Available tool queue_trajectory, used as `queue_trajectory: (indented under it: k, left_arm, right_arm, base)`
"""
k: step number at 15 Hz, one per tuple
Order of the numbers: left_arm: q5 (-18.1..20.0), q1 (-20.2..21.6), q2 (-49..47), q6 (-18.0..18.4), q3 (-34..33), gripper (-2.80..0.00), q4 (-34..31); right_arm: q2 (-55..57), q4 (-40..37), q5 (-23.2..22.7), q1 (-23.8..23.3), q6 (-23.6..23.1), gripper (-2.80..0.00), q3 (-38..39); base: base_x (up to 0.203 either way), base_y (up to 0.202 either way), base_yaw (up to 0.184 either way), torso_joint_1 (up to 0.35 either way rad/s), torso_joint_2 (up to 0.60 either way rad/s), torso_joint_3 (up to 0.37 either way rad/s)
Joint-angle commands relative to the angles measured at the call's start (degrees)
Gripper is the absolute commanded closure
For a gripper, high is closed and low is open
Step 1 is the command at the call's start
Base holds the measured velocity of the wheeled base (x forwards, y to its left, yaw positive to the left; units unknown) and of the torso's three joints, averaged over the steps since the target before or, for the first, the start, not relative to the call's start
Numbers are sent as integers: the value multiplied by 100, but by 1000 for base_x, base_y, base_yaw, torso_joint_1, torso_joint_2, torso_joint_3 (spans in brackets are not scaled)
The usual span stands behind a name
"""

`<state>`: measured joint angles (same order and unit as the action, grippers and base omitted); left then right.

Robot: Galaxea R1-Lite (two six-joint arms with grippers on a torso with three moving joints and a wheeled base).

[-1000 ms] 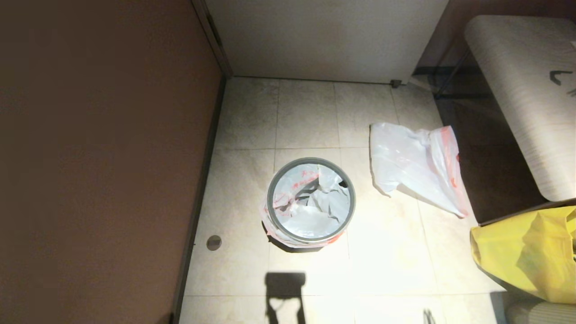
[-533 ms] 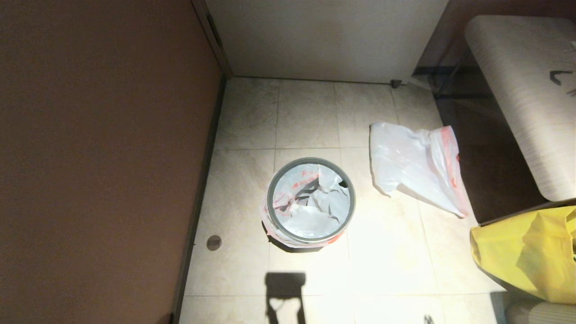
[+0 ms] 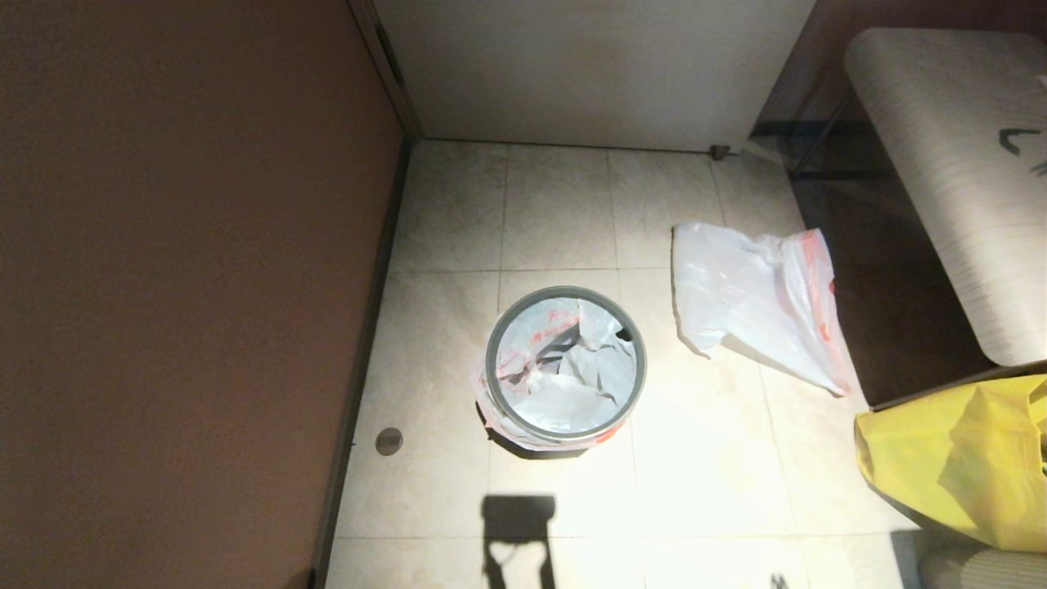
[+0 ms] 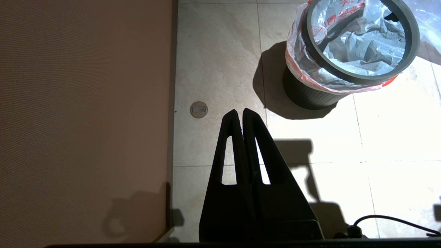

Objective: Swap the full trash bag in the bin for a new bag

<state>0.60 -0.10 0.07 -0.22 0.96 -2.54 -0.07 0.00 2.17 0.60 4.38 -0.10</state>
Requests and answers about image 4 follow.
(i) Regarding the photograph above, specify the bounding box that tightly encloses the small grey round disc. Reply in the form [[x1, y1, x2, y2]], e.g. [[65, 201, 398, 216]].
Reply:
[[190, 101, 208, 118]]

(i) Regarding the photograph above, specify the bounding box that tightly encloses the braided left wrist cable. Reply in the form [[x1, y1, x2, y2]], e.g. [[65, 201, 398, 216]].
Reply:
[[346, 215, 441, 239]]

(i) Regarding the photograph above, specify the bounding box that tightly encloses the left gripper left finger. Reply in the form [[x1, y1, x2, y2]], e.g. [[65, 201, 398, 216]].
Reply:
[[199, 110, 255, 241]]

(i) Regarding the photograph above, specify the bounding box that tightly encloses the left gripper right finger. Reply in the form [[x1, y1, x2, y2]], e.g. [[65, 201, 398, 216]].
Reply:
[[242, 108, 324, 240]]

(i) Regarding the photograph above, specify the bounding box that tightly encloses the grey bin ring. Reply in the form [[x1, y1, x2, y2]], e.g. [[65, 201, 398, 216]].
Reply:
[[306, 0, 421, 86]]

